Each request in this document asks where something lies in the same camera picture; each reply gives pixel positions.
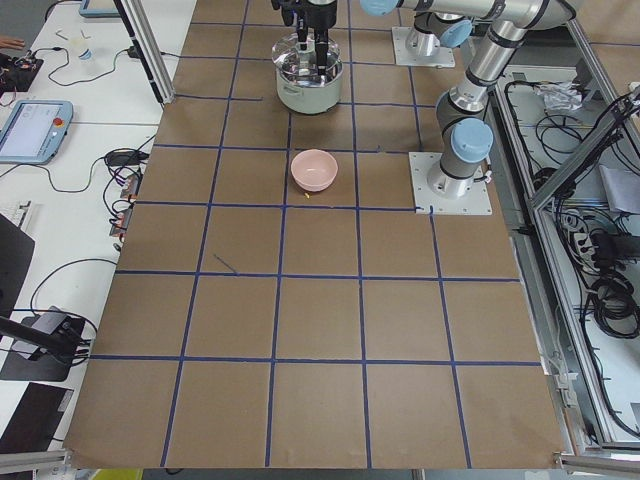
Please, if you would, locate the black power adapter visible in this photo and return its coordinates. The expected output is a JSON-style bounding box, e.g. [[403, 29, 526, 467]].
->
[[104, 149, 149, 167]]

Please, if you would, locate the mint green electric pot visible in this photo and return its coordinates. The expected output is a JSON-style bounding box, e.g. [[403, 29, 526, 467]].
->
[[272, 33, 343, 115]]

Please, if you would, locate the paper cup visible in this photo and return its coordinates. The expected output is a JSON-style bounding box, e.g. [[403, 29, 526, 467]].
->
[[76, 46, 93, 62]]

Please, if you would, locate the aluminium frame post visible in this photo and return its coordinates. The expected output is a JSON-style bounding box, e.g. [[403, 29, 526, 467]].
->
[[114, 0, 175, 105]]

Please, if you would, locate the teach pendant tablet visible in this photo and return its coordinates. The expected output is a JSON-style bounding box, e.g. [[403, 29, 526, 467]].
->
[[1, 100, 74, 165]]

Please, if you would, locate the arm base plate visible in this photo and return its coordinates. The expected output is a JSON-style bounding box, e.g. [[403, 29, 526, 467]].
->
[[409, 152, 493, 216], [392, 27, 455, 68]]

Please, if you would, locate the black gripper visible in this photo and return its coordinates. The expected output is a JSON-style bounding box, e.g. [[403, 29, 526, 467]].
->
[[271, 0, 338, 75]]

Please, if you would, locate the pink bowl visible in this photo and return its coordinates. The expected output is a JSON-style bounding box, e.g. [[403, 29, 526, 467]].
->
[[290, 149, 338, 192]]

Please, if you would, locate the white keyboard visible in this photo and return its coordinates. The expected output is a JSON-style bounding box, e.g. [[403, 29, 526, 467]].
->
[[0, 200, 33, 230]]

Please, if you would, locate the black camera stand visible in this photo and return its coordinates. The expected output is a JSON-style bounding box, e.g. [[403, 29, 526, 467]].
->
[[1, 307, 97, 382]]

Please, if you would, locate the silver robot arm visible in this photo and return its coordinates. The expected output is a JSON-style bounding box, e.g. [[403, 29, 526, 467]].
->
[[360, 0, 582, 199], [271, 1, 472, 83]]

